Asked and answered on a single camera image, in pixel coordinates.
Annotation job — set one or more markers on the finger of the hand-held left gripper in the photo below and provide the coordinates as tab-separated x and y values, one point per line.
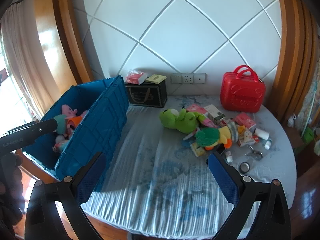
45	127

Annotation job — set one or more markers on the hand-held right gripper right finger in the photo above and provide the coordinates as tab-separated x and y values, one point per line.
223	180

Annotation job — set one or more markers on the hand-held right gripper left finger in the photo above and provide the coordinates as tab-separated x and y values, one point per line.
90	177

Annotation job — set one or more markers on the teal round plush toy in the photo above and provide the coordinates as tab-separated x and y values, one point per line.
61	123

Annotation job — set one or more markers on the blue plastic storage container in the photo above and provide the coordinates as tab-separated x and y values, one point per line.
100	130

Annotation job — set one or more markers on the small white bottle teal label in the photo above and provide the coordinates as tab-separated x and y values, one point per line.
268	145

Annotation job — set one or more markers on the person's left hand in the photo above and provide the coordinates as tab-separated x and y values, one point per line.
8	180

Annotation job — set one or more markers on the small white pill bottle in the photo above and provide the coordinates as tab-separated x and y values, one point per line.
228	157

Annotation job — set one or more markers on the small round metal cap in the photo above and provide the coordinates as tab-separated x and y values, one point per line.
244	167

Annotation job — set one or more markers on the yellow wipes packet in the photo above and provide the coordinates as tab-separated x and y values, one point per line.
198	150

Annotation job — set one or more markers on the yellow duck plush green hat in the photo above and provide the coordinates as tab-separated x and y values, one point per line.
207	136

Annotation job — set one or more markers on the white rabbit plush yellow hat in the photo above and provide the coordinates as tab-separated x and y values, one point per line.
246	136

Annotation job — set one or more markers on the red white flat box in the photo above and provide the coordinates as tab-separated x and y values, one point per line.
255	140

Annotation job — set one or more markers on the pink striped packet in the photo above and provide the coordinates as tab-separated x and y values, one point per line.
208	123

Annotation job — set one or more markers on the large white plastic bottle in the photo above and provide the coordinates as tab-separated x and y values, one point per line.
261	133

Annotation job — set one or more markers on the light blue printed bedsheet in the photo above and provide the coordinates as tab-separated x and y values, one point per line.
162	180

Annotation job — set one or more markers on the pink floral tissue pack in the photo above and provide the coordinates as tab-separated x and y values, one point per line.
243	120

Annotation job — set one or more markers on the white green carton box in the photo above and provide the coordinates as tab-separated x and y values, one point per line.
215	113

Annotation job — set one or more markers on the green frog plush toy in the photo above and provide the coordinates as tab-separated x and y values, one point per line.
182	122

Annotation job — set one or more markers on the beige curtain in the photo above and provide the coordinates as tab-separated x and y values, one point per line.
25	55

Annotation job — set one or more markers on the red plastic suitcase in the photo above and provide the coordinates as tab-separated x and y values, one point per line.
242	95

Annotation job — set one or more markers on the small green toy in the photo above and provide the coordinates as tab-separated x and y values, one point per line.
308	135

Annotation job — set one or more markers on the black box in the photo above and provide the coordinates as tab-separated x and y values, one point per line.
147	96

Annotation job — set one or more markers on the red white tissue pack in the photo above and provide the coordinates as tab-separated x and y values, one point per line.
136	78

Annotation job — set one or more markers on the floral fabric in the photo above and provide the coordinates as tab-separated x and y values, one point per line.
310	100

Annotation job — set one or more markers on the yellow green wipes pack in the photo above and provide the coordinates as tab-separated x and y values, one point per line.
155	78

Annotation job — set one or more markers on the wooden wall frame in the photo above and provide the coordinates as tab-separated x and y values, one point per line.
292	55
62	30

